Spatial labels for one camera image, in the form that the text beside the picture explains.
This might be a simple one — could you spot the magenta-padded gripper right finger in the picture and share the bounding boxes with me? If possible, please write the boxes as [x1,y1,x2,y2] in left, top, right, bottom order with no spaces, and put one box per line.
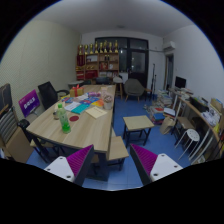
[129,143,184,186]

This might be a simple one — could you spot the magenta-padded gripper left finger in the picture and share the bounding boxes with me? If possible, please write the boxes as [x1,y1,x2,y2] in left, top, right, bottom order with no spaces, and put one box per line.
[43,144,96,187]

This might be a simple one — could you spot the green drink bottle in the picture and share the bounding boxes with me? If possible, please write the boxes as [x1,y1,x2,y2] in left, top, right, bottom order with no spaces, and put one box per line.
[56,103,72,135]

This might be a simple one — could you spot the white round stool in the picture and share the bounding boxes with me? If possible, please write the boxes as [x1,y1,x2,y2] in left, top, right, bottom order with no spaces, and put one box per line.
[174,128,201,161]

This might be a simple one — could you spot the brown cardboard box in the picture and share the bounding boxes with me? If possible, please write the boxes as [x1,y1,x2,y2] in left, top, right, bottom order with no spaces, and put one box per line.
[6,128,34,164]

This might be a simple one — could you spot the wooden bench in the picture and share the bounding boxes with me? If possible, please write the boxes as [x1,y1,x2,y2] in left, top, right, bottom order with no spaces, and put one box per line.
[107,128,130,171]

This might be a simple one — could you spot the small wooden side table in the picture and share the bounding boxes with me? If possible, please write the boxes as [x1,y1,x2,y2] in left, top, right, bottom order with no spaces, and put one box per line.
[122,114,155,148]

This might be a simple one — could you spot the black bag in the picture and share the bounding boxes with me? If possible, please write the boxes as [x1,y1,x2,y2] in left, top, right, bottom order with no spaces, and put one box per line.
[17,118,32,132]

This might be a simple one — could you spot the white paper sheets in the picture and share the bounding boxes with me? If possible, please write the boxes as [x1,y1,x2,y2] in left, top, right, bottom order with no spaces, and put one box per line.
[64,101,82,112]

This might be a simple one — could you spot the teal book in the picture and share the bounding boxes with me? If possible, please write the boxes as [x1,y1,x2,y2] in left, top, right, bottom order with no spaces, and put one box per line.
[71,103,90,115]

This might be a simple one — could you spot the pile of books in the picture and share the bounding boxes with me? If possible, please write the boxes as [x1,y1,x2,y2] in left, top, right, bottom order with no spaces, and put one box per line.
[148,89,176,125]

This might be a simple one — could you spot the tan flat book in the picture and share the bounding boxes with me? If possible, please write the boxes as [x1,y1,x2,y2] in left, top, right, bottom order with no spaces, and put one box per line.
[84,106,108,120]

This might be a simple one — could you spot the wooden chair with striped cushion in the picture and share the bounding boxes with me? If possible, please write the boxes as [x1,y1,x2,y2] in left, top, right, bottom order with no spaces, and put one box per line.
[0,103,21,158]

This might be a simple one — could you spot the purple sign board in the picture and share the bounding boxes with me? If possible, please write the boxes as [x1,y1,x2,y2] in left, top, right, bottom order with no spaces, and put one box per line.
[18,89,41,118]

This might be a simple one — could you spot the blue printed booklet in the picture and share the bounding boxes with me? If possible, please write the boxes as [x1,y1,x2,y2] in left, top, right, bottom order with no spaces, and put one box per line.
[79,96,101,105]

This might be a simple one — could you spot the black office chair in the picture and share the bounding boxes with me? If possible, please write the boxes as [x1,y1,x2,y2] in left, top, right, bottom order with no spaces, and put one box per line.
[37,80,70,110]

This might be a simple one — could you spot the red and yellow booklet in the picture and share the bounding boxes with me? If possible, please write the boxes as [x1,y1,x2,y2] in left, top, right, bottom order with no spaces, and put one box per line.
[91,99,105,108]

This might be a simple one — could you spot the gift box with red ribbon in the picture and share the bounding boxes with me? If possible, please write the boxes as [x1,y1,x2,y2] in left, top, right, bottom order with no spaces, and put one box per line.
[69,84,85,98]

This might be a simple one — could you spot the pink box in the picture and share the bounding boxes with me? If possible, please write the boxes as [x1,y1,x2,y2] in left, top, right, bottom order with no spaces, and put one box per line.
[87,91,102,98]

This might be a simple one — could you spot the potted pink flowers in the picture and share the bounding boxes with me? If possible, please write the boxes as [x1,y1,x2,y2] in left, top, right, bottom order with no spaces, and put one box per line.
[102,94,114,110]

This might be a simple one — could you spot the grey armchair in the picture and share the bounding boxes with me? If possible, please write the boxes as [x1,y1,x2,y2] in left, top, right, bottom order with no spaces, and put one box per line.
[123,78,152,103]

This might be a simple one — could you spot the black tripod stand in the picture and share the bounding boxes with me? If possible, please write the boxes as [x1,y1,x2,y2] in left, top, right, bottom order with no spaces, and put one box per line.
[150,63,158,101]

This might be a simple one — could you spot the black computer monitor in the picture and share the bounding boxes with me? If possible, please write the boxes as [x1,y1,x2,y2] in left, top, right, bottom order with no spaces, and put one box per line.
[174,76,187,90]

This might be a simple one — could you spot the dark glass door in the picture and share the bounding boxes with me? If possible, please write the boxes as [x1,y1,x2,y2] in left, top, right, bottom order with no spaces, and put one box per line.
[94,36,149,88]

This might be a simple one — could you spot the wooden shelf unit with trophies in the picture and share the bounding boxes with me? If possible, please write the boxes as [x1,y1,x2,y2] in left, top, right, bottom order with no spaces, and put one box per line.
[75,39,120,81]

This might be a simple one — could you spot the white air conditioner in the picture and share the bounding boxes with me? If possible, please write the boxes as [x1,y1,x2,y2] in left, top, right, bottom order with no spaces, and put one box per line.
[162,40,176,52]

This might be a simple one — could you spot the cluttered wooden wall desk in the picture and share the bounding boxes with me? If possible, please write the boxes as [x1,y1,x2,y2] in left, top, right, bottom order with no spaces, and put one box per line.
[168,84,224,161]

